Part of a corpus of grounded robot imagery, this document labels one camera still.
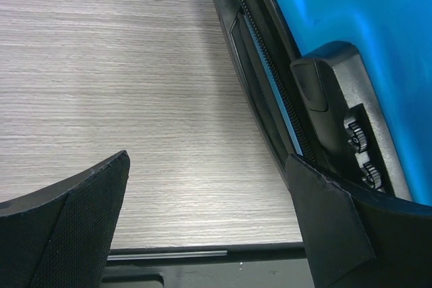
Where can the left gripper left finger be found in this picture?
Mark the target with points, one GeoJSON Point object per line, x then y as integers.
{"type": "Point", "coordinates": [60, 235]}

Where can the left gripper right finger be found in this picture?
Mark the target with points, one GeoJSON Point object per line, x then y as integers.
{"type": "Point", "coordinates": [357, 237]}

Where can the blue suitcase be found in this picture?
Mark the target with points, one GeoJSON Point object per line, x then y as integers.
{"type": "Point", "coordinates": [343, 83]}

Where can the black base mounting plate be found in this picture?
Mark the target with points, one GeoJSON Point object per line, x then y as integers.
{"type": "Point", "coordinates": [250, 265]}

